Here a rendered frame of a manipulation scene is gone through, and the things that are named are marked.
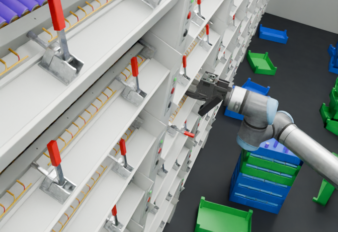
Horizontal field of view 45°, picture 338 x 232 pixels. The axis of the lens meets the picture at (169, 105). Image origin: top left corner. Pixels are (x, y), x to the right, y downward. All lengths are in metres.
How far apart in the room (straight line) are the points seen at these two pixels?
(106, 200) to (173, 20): 0.39
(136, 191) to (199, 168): 1.55
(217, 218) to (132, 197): 1.34
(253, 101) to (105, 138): 0.82
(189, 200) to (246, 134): 1.06
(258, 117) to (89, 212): 0.78
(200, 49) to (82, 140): 0.86
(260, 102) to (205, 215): 1.14
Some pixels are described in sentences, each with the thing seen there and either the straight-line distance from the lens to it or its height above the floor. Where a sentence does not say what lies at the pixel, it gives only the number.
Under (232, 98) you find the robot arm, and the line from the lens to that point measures 1.43.
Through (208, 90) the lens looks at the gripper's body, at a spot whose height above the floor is 1.05.
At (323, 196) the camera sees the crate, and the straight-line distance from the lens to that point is 2.77.
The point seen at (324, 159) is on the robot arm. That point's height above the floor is 0.95.
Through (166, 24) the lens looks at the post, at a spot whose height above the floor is 1.45.
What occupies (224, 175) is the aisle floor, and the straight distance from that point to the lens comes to 2.70.
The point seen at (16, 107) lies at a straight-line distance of 0.43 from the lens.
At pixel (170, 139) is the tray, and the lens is 1.35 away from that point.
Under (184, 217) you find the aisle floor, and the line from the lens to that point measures 2.40.
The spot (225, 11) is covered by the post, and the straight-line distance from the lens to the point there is 1.59.
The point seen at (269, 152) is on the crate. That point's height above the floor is 0.43.
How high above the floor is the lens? 1.82
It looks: 35 degrees down
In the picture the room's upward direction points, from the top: 12 degrees clockwise
